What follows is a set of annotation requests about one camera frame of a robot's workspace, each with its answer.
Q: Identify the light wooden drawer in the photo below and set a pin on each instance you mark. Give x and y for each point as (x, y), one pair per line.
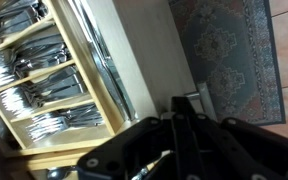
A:
(144, 50)

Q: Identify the small wooden cutlery organizer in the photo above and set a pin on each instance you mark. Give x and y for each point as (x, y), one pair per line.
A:
(34, 76)

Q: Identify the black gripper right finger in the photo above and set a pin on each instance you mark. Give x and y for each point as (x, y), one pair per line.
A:
(250, 150)

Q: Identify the large wooden cutlery organizer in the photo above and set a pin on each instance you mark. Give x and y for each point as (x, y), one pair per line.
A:
(57, 162)

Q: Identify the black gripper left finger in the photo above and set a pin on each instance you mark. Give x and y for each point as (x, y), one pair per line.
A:
(130, 146)

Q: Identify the steel spoons bunch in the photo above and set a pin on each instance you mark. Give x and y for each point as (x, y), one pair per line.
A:
(59, 172)

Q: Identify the patterned grey red rug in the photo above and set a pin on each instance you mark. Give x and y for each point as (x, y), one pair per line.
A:
(224, 50)

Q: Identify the steel cutlery bunch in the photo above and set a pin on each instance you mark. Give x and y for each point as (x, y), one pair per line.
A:
(57, 83)
(80, 117)
(40, 53)
(17, 16)

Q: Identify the steel knives bunch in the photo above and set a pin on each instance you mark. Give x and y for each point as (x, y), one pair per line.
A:
(107, 70)

